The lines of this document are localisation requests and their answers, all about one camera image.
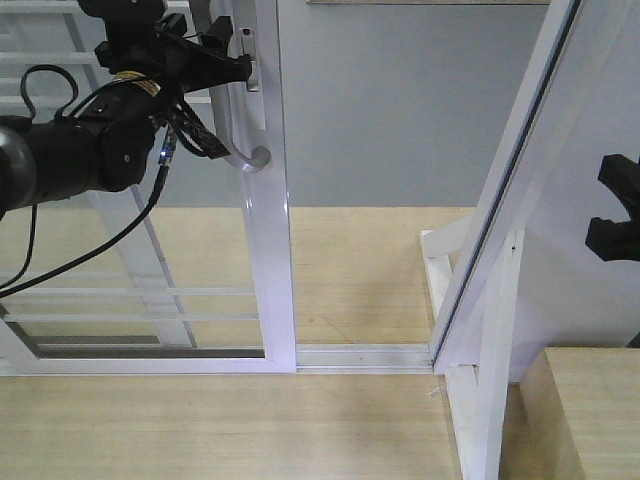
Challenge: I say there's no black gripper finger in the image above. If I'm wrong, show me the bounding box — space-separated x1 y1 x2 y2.
585 217 639 262
598 154 639 220

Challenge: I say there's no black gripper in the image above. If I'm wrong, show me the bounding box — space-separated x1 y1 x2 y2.
79 1 252 93

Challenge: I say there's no grey door handle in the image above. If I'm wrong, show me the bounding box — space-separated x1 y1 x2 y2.
189 1 271 173

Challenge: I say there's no sliding transparent glass door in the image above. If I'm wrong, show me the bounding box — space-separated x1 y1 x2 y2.
1 1 296 376

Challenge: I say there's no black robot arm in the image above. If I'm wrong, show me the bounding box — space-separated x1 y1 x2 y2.
1 1 252 212

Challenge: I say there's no aluminium door track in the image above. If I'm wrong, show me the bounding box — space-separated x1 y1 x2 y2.
297 344 433 375

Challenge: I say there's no plywood box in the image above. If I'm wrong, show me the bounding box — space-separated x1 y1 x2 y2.
499 347 639 479

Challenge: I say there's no plywood base platform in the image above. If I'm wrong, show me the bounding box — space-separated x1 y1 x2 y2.
1 207 468 479

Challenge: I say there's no white door frame post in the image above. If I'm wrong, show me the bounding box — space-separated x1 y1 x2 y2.
422 1 639 479

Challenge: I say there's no black cable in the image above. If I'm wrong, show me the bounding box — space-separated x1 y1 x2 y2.
0 64 174 300

